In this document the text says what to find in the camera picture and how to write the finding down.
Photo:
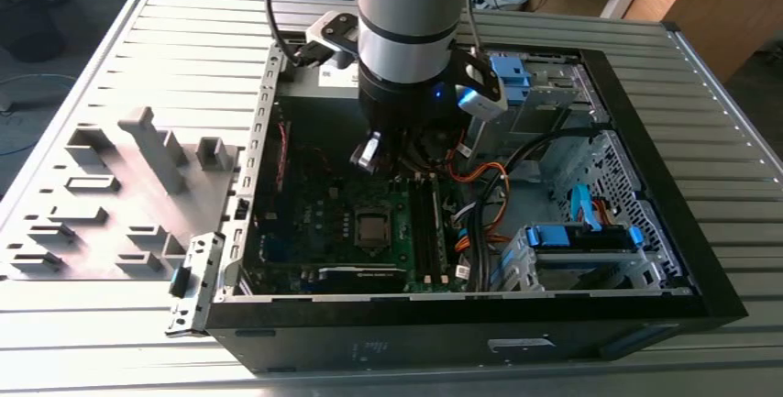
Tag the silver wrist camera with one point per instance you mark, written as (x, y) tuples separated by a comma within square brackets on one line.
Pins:
[(334, 30), (484, 106)]

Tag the silver card retention bracket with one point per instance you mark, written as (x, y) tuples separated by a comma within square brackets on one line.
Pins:
[(205, 273)]

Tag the black graphics card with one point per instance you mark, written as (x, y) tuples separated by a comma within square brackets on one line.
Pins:
[(365, 275)]

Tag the hard disk in blue carrier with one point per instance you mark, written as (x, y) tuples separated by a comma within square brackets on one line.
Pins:
[(552, 235)]

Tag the grey parts rack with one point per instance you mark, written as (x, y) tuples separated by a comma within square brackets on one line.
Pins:
[(98, 250)]

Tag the small square silver CPU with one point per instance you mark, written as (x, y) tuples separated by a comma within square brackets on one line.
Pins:
[(374, 228)]

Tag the black open PC case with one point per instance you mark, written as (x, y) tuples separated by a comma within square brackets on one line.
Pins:
[(429, 323)]

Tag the blue plastic drive latch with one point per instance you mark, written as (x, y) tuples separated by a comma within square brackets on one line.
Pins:
[(514, 73)]

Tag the black RAM slot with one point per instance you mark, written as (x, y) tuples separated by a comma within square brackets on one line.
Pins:
[(421, 232), (441, 232)]

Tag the green motherboard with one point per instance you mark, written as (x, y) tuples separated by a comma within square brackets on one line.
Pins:
[(306, 236)]

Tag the wooden cabinet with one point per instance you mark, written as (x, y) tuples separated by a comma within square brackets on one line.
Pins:
[(722, 3)]

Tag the grey power supply unit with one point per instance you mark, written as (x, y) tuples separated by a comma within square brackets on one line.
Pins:
[(306, 87)]

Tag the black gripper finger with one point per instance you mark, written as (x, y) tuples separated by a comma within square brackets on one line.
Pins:
[(369, 151)]

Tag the silver drive cage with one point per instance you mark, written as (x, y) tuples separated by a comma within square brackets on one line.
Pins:
[(552, 108)]

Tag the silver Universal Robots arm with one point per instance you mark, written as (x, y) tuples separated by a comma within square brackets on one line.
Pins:
[(410, 12)]

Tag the silver perforated disk bay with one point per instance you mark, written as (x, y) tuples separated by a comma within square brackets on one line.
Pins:
[(612, 172)]

